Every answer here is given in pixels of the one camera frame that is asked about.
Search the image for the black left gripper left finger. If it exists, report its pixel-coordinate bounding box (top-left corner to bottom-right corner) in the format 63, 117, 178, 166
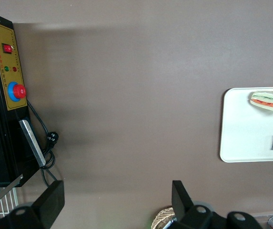
32, 180, 65, 229

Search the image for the clear acrylic bottle rack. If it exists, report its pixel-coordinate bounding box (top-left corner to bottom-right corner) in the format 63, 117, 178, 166
252, 211, 273, 229

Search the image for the light tan wicker basket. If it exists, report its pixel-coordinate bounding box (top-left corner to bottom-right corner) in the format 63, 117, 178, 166
151, 207, 178, 229

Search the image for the black power cable with plug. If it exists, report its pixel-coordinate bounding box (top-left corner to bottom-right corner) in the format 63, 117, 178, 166
26, 99, 59, 187

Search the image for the cream plastic serving tray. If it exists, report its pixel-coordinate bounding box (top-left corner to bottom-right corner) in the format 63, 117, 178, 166
219, 87, 273, 163

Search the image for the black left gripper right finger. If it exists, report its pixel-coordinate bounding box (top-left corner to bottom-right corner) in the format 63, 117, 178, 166
172, 180, 194, 222

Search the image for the wrapped triangle sandwich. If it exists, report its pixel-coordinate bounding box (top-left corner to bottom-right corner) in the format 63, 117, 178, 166
247, 88, 273, 115

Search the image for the red emergency stop button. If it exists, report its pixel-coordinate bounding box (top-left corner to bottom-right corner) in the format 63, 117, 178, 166
7, 81, 28, 102

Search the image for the black machine yellow panel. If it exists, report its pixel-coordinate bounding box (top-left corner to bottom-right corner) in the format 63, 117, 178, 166
0, 9, 47, 188

